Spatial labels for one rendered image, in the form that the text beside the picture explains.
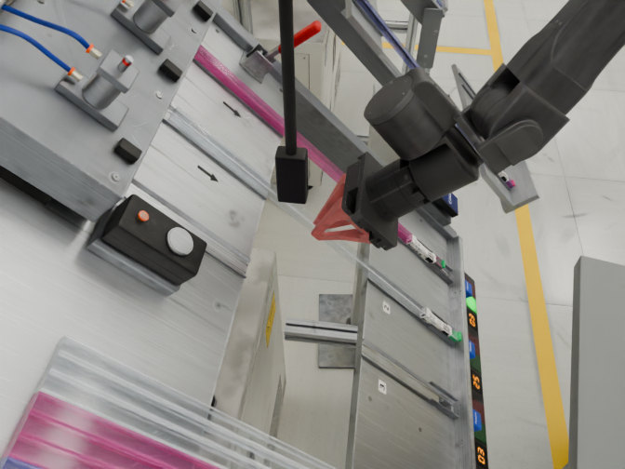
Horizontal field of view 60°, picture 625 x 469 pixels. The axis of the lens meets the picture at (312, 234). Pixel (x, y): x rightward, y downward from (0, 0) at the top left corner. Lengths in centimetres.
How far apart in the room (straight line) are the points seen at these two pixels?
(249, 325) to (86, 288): 53
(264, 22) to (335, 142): 95
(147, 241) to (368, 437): 33
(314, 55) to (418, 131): 114
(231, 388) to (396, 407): 31
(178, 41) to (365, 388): 41
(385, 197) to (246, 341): 45
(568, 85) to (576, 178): 177
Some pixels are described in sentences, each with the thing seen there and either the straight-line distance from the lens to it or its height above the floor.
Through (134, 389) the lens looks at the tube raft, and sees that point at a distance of 44.
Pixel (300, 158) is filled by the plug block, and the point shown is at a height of 118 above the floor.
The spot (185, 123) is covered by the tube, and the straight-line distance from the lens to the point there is 58.
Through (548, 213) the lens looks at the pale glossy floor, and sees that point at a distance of 212.
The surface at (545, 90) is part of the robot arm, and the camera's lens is 54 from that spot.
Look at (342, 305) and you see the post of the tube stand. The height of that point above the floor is 1.
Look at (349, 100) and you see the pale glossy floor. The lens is 247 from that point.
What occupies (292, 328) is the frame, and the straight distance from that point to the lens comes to 129.
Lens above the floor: 143
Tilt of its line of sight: 49 degrees down
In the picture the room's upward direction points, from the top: straight up
